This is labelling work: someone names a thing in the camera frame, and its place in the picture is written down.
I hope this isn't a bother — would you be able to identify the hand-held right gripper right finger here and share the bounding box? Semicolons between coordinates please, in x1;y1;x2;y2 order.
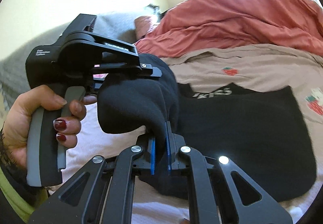
165;121;293;224

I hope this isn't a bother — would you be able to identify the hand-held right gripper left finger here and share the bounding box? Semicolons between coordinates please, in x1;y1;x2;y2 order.
28;136;157;224

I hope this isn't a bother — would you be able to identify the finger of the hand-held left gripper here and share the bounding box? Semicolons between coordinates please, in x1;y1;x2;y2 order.
92;62;162;78

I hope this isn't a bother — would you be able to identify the black sweater with orange cuffs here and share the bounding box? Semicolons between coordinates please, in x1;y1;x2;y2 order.
97;53;317;203

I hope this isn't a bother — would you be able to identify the dark clothes pile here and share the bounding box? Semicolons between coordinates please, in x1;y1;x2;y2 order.
146;4;167;19

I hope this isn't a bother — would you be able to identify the person's left hand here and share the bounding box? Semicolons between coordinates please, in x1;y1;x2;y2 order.
4;85;98;171

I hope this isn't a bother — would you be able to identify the mauve quilted cushion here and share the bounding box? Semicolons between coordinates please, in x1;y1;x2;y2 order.
134;15;158;39

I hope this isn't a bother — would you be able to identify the salmon red duvet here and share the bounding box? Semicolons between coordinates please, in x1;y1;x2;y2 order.
134;0;323;59

